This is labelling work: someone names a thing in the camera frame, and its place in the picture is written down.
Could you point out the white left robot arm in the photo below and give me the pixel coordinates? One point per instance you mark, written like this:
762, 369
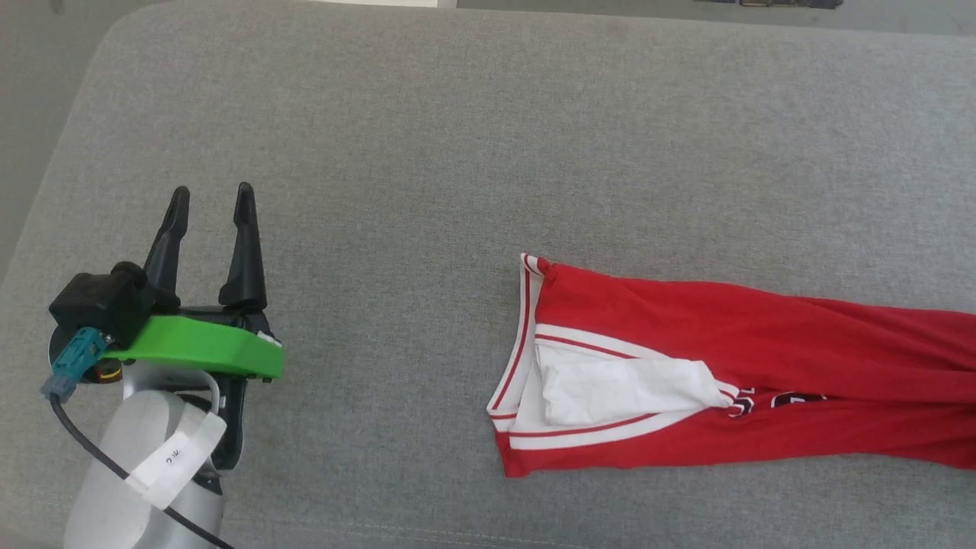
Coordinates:
137, 457

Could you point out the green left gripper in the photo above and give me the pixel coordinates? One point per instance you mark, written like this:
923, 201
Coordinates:
206, 347

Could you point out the red white-trimmed jersey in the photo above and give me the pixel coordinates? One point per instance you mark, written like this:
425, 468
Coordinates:
762, 320

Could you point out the teal left camera connector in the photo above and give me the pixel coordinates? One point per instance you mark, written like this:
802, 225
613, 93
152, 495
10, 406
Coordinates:
76, 358

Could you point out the white paper label tape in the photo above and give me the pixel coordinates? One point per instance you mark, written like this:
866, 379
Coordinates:
179, 457

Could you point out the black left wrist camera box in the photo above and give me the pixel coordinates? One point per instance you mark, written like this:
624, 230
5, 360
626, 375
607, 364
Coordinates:
95, 305

